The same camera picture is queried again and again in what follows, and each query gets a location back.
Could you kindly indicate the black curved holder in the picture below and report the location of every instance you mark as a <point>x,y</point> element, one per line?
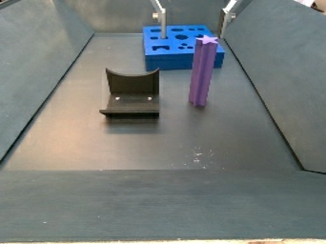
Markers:
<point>134,94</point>

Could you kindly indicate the purple star-shaped peg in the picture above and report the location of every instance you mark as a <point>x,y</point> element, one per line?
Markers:
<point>203,69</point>

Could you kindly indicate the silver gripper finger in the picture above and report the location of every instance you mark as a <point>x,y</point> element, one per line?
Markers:
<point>228,16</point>
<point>160,15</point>

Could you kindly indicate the blue foam shape board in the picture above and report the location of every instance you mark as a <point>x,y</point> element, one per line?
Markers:
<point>172,53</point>

